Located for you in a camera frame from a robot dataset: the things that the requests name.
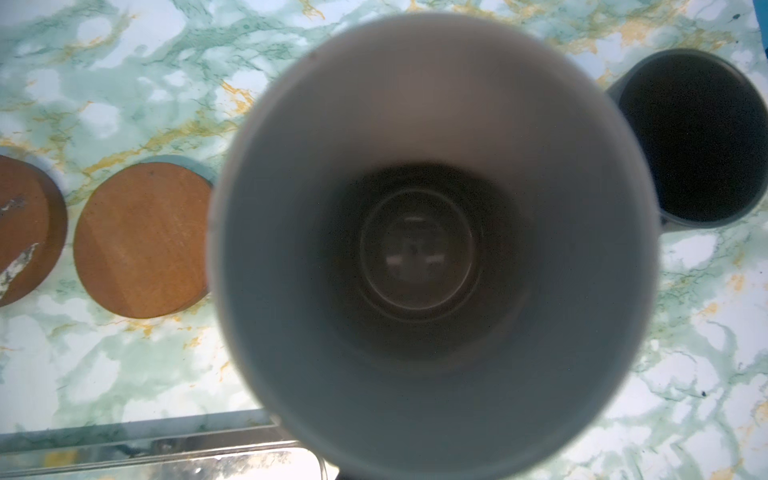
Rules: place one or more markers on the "grey metallic mug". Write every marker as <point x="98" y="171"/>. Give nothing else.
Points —
<point x="433" y="249"/>

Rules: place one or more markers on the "round brown coaster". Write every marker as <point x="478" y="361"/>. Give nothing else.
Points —
<point x="139" y="243"/>
<point x="33" y="228"/>

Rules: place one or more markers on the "black mug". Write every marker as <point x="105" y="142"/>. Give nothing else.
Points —
<point x="702" y="126"/>

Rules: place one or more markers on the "round brown coaster front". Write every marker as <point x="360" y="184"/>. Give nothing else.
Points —
<point x="33" y="228"/>

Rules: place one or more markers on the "metal serving tray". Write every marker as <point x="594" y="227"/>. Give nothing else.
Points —
<point x="234" y="445"/>

